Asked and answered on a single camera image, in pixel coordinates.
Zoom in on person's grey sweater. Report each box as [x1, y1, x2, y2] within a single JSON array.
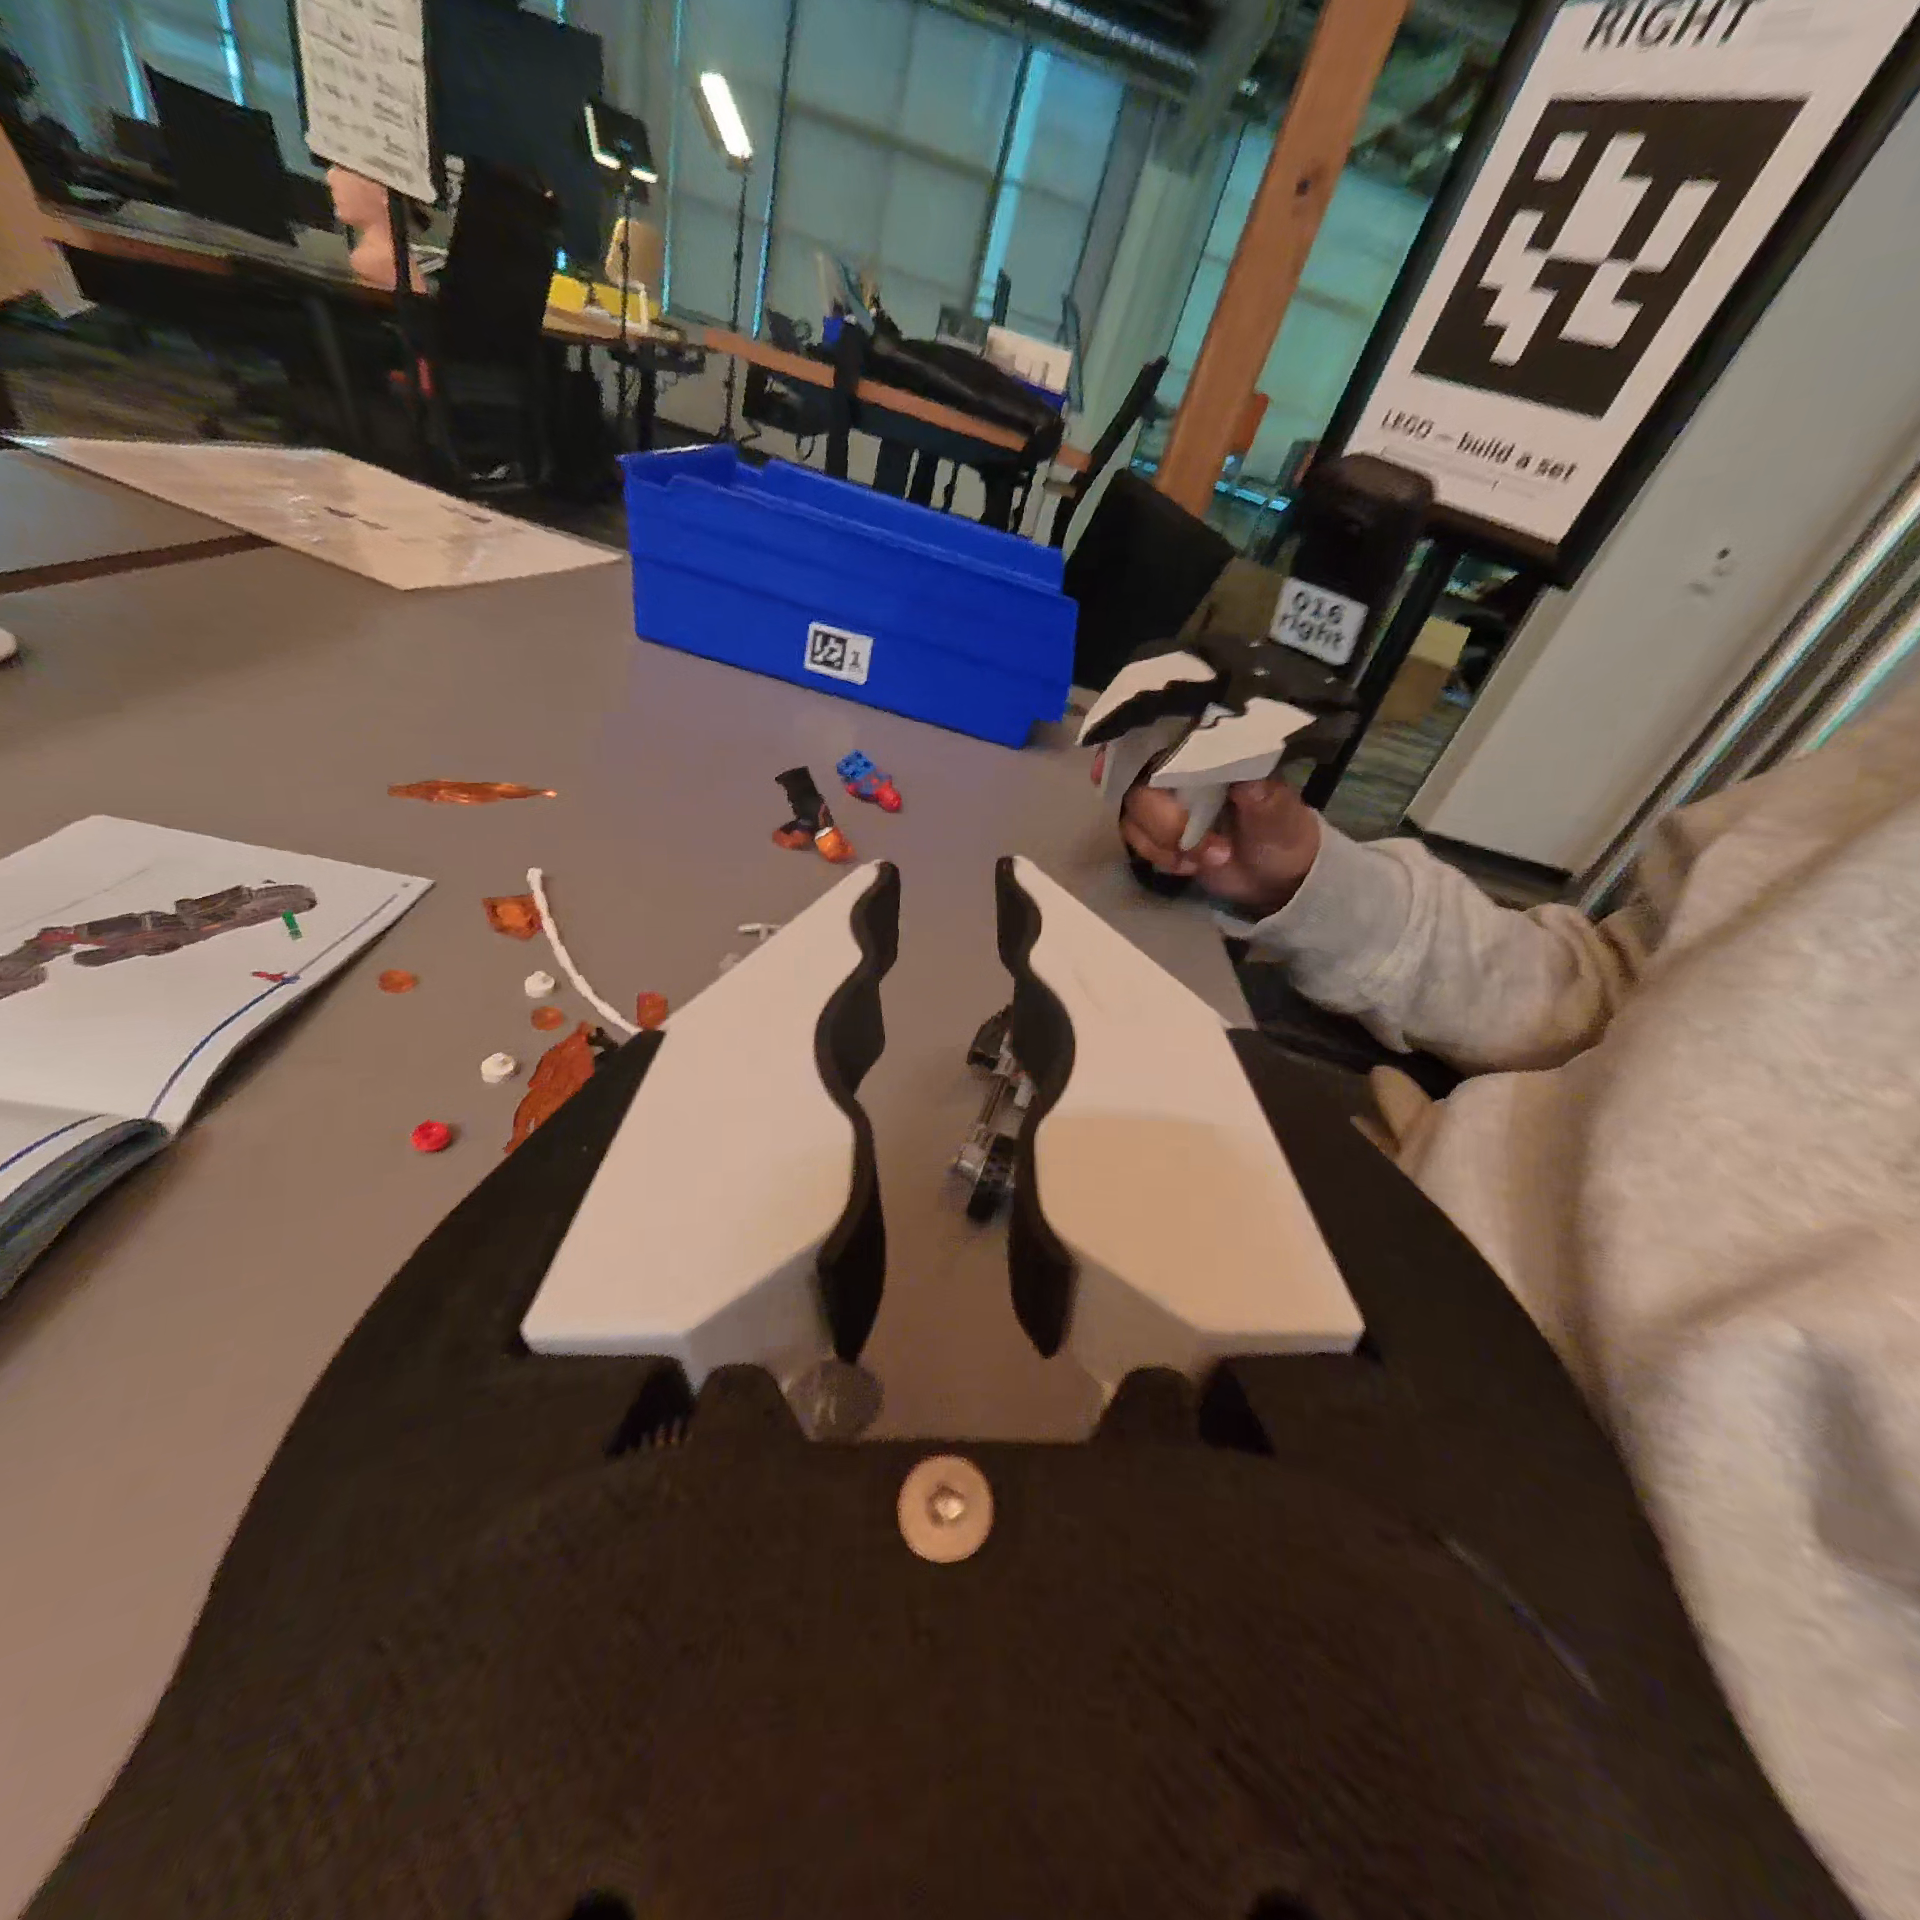
[[1351, 690, 1920, 1920]]

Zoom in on white wall chart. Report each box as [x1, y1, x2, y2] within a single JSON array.
[[293, 0, 441, 203]]

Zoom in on orange flame minifigure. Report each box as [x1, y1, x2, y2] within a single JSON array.
[[773, 766, 856, 865]]

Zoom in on blue plastic bin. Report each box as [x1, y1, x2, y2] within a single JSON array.
[[619, 446, 1080, 750]]

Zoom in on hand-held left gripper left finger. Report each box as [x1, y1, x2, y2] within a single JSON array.
[[520, 859, 903, 1368]]

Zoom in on wooden desk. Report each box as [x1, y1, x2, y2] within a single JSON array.
[[546, 307, 1089, 529], [37, 211, 437, 452]]

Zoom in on silver metal bar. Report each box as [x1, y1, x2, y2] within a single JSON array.
[[1709, 465, 1920, 782]]

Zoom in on wooden post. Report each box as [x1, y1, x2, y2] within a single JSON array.
[[1155, 0, 1412, 518]]

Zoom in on person's right hand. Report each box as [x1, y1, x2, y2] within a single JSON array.
[[1117, 773, 1327, 912]]

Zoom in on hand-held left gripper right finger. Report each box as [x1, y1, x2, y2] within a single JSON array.
[[995, 854, 1368, 1397]]

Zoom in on orange lego flame piece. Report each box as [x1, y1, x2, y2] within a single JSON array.
[[507, 1025, 617, 1155]]

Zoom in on white lego chain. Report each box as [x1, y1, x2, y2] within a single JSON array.
[[525, 866, 645, 1037]]

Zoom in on pale mannequin head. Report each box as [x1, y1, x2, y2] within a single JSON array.
[[327, 165, 429, 296]]

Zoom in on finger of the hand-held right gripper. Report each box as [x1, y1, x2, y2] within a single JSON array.
[[1077, 651, 1227, 753], [1148, 697, 1327, 794]]

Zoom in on printed paper sheet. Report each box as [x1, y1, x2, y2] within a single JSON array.
[[8, 434, 624, 592]]

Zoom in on black monitor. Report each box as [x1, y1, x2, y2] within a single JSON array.
[[428, 0, 608, 182]]

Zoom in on black office chair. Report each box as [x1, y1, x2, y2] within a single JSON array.
[[421, 165, 565, 483], [1050, 357, 1234, 649]]

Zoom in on instruction booklet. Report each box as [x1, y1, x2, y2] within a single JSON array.
[[0, 813, 437, 1299]]

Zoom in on black lego motorcycle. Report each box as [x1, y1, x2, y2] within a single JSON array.
[[952, 1006, 1051, 1226]]

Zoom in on small dark round lego piece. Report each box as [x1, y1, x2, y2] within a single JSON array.
[[787, 1362, 885, 1443]]

